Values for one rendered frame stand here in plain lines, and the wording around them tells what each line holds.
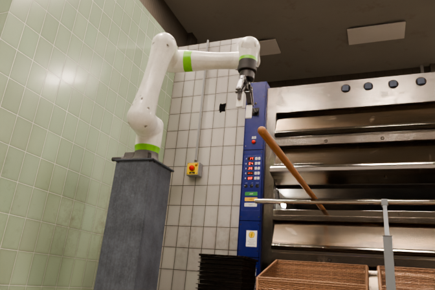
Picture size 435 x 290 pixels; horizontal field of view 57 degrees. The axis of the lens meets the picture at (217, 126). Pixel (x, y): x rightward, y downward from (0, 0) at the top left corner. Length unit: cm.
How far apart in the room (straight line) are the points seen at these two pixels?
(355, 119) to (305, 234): 85
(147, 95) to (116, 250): 71
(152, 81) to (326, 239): 149
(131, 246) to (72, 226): 63
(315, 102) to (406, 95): 60
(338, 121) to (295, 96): 37
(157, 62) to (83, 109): 67
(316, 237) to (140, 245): 128
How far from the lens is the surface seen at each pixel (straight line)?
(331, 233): 273
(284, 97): 306
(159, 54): 203
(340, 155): 284
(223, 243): 289
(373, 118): 291
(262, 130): 139
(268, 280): 225
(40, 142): 223
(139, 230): 186
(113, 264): 190
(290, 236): 276
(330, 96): 300
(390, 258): 209
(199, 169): 300
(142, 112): 189
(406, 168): 265
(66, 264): 242
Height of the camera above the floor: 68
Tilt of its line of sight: 21 degrees up
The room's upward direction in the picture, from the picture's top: 5 degrees clockwise
